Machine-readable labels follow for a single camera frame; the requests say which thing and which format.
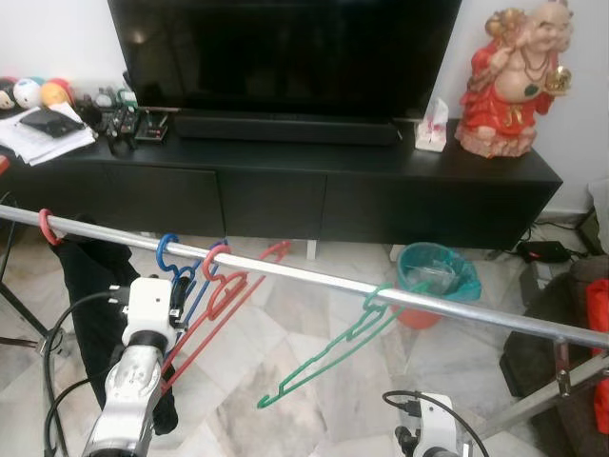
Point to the blue plastic clothes hanger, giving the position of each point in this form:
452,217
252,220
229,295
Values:
162,257

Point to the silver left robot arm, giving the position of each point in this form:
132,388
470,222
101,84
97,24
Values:
128,400

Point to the red plastic clothes hanger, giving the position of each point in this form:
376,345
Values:
228,295
43,228

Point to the green plastic clothes hanger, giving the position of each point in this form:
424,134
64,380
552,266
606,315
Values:
377,309

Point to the black shirt green print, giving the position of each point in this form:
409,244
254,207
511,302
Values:
90,305

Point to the silver metal clothes rack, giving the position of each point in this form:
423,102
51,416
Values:
314,278

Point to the red cushion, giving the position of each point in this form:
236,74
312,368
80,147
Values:
599,305

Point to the orange bin teal bag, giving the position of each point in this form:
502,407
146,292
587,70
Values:
466,281

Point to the black remote control caddy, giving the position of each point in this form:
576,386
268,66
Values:
152,129

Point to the black soundbar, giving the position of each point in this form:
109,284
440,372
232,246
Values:
285,129

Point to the white paper stack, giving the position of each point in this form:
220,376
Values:
38,149

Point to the small green white toy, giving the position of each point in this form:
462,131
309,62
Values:
127,98

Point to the black power adapter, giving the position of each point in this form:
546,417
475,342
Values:
544,251

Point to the black wallet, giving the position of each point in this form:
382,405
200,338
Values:
52,122

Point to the black low TV cabinet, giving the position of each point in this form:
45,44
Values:
381,200

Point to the orange round plush toy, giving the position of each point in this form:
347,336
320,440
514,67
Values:
57,93

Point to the white round plush toy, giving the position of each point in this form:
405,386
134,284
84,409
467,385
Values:
27,92

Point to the black flat television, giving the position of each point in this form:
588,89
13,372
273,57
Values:
285,57

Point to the white tissue box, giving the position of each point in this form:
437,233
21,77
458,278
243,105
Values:
430,138

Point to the red laughing Buddha statue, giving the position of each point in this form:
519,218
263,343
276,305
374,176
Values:
504,114

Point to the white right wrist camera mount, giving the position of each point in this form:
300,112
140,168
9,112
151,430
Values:
436,424

